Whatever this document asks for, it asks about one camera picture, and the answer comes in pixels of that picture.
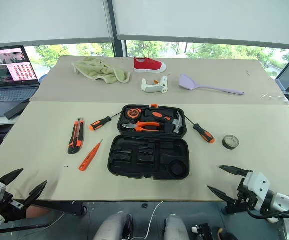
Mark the flat black rectangular device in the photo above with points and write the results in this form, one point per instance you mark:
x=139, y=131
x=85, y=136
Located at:
x=17, y=110

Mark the orange voltage tester pen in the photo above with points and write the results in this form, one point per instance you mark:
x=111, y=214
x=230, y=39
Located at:
x=89, y=156

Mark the black table frame bar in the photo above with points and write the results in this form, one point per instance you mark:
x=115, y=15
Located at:
x=64, y=207

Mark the black padded pouch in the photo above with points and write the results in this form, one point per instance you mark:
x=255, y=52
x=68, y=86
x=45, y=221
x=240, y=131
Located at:
x=134, y=162

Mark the white roller blind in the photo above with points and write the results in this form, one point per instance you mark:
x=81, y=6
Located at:
x=209, y=20
x=47, y=20

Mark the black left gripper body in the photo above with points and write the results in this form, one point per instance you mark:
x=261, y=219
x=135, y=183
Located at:
x=12, y=205

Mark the dark shoe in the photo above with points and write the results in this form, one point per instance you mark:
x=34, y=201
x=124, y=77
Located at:
x=225, y=235

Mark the white plastic tape dispenser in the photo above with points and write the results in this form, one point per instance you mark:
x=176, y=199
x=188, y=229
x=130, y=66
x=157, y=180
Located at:
x=150, y=87

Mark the orange black screwdriver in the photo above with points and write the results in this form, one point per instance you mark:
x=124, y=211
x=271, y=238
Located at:
x=204, y=135
x=99, y=123

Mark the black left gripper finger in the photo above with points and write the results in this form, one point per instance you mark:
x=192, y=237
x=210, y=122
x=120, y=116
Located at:
x=10, y=176
x=35, y=193

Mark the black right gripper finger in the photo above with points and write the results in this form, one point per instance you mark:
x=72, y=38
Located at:
x=223, y=196
x=237, y=171

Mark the open laptop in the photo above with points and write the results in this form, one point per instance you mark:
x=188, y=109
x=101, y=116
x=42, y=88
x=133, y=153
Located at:
x=9, y=75

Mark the green towel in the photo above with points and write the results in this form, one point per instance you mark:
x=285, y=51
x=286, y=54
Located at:
x=97, y=70

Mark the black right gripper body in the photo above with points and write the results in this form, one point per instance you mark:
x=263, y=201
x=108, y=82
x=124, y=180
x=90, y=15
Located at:
x=243, y=197

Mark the red canvas shoe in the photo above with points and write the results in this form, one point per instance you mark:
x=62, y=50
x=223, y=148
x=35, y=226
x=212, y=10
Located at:
x=147, y=64

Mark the dark electrical tape roll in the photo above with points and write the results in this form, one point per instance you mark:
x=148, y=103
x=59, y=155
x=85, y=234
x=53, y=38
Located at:
x=230, y=142

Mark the purple silicone spatula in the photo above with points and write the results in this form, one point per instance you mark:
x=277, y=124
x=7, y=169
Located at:
x=188, y=82

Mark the orange black utility knife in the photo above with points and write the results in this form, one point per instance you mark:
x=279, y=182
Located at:
x=76, y=137

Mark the black floor device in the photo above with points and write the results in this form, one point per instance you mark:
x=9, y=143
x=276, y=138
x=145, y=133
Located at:
x=204, y=231

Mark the orange black tape measure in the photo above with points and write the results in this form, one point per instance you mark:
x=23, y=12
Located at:
x=133, y=113

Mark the grey rounded shape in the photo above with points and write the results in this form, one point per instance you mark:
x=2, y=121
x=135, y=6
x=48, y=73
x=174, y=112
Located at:
x=114, y=226
x=177, y=227

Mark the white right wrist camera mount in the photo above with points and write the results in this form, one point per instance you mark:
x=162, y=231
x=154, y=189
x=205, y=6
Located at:
x=258, y=183

